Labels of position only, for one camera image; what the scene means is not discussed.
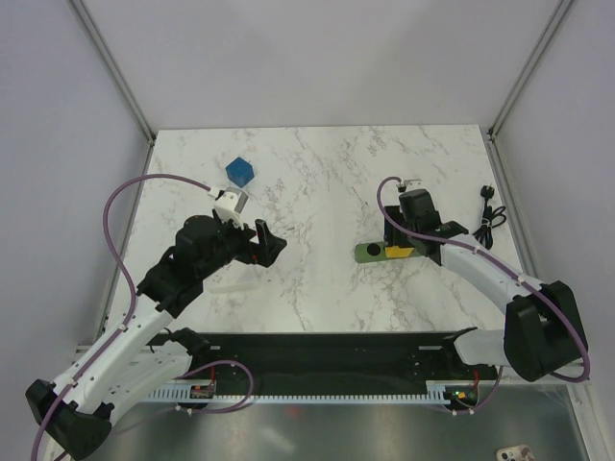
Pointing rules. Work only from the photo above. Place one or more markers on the yellow cube adapter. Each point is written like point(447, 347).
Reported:
point(395, 252)

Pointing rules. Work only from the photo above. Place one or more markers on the green power strip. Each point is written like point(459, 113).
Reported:
point(373, 252)

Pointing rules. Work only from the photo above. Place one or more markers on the white cable duct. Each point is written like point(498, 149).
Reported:
point(182, 392)

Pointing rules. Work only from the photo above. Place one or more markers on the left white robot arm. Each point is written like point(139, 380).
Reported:
point(77, 409)

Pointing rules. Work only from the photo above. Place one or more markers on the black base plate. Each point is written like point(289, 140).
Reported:
point(301, 364)

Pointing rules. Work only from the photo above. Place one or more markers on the blue cube adapter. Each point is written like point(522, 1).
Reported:
point(240, 172)

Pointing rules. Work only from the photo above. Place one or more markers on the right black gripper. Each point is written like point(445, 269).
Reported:
point(394, 237)

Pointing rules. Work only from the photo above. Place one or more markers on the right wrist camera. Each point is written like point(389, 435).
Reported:
point(404, 185)

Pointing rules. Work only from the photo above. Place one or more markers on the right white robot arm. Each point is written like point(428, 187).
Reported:
point(542, 330)

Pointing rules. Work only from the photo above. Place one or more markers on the white power strip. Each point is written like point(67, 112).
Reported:
point(234, 277)

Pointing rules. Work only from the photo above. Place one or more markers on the right aluminium frame post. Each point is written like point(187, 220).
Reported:
point(530, 65)

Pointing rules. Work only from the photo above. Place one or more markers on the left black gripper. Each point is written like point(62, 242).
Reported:
point(263, 253)

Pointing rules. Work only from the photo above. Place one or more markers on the aluminium frame post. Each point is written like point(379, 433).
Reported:
point(530, 65)
point(105, 56)

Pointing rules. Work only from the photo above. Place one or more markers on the left aluminium frame post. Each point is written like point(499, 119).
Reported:
point(105, 56)

